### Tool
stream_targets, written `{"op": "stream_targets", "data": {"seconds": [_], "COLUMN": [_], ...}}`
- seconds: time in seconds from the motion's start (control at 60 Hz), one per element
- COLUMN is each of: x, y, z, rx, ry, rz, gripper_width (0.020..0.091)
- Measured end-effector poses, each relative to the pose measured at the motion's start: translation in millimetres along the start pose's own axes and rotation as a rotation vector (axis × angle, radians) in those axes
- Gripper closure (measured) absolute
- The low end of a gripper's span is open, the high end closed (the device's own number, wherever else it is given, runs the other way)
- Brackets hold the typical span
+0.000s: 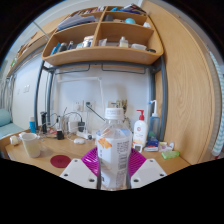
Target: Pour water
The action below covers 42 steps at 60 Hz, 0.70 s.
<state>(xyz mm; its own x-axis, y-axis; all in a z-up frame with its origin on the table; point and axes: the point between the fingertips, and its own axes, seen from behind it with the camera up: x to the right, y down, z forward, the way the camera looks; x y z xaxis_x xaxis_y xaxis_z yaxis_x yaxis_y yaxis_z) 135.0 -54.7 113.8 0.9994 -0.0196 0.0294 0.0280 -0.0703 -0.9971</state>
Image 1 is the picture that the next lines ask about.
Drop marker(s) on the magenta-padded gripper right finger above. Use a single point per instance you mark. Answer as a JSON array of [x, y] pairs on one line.
[[148, 171]]

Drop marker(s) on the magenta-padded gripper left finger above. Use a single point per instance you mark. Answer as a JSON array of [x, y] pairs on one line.
[[78, 171]]

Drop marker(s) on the clear plastic water bottle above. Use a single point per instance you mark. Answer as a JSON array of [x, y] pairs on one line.
[[114, 150]]

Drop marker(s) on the flat round red coaster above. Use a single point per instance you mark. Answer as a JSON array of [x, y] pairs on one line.
[[60, 161]]

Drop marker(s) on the small blue red box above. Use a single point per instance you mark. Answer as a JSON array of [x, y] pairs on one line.
[[152, 145]]

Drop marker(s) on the green soap box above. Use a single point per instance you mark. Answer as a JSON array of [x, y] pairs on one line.
[[170, 154]]

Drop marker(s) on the small white box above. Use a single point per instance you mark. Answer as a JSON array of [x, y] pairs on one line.
[[165, 146]]

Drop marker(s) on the small white oval case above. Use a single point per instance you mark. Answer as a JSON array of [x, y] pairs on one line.
[[79, 141]]

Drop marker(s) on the white power strip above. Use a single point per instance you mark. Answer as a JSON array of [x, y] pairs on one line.
[[85, 135]]

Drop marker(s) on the white red-pump lotion bottle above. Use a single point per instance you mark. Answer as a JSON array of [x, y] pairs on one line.
[[140, 131]]

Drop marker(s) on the black charger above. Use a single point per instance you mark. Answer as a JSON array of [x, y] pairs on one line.
[[81, 126]]

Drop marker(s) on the blue spray bottle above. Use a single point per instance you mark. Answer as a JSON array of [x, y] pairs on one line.
[[154, 123]]

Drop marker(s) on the cream ceramic cup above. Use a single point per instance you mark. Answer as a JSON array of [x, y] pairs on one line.
[[31, 145]]

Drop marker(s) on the black electric shaver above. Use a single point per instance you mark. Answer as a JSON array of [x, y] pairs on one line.
[[43, 121]]

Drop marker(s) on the blue tube with white cap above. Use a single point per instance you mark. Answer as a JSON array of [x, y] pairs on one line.
[[32, 126]]

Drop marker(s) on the wooden tree figurine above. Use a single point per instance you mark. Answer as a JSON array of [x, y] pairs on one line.
[[124, 105]]

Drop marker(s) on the bed with teal sheet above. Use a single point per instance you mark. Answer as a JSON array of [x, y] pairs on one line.
[[10, 129]]

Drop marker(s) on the white desk lamp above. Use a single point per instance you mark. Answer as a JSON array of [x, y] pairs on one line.
[[100, 90]]

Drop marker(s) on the teal pillow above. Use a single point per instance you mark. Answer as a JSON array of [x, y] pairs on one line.
[[4, 117]]

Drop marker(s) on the patterned grey curtain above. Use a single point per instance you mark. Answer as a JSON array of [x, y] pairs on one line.
[[6, 93]]

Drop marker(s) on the wooden shelf unit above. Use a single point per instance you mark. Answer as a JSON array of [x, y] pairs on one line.
[[100, 53]]

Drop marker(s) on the grey metal frame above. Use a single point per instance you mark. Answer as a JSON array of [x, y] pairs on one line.
[[36, 96]]

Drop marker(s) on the white wall switch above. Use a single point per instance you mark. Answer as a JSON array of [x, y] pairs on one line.
[[26, 88]]

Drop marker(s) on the long wooden bunk rail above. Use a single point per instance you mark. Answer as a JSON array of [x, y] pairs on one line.
[[30, 50]]

